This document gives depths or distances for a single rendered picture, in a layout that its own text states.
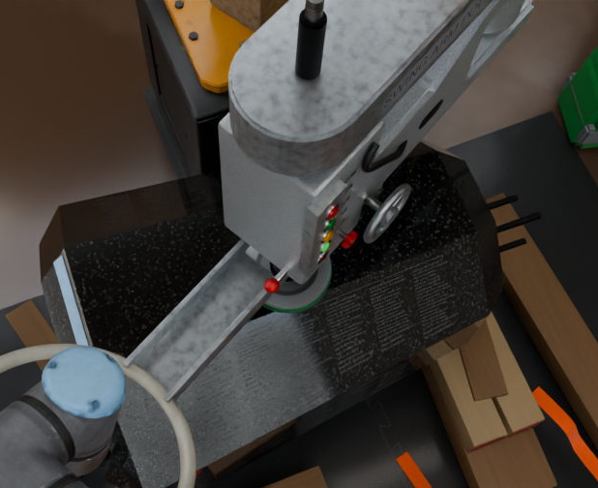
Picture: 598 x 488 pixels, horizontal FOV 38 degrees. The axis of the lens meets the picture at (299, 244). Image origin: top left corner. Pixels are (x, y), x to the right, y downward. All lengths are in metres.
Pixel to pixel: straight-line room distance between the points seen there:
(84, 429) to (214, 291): 0.91
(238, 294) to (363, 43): 0.68
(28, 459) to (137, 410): 1.20
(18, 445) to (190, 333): 0.91
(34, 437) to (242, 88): 0.63
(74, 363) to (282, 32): 0.66
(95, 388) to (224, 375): 1.18
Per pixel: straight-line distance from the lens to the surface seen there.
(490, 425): 2.78
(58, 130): 3.40
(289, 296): 2.06
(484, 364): 2.81
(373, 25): 1.43
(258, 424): 2.24
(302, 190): 1.44
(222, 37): 2.59
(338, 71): 1.37
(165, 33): 2.66
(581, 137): 3.43
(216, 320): 1.83
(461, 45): 1.74
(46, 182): 3.30
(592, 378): 3.05
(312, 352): 2.19
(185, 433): 1.73
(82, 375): 0.99
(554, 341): 3.04
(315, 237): 1.53
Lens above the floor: 2.86
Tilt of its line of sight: 66 degrees down
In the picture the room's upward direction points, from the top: 7 degrees clockwise
